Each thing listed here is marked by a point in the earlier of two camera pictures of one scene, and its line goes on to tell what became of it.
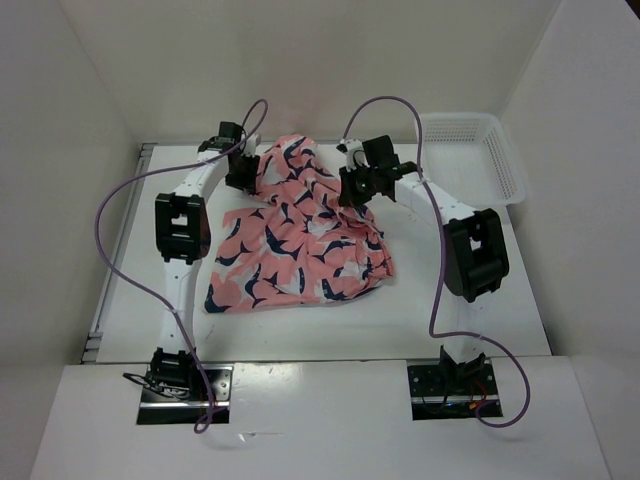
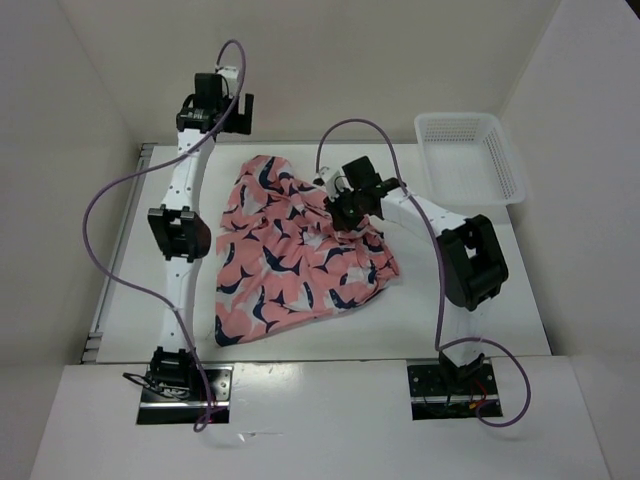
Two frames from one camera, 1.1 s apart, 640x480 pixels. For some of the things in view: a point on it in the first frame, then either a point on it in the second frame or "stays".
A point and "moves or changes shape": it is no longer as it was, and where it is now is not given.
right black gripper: [350, 196] → [341, 222]
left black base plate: [161, 408] stays
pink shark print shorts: [295, 243] moves or changes shape
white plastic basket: [468, 156] stays
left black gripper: [249, 181] → [242, 124]
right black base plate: [432, 399] stays
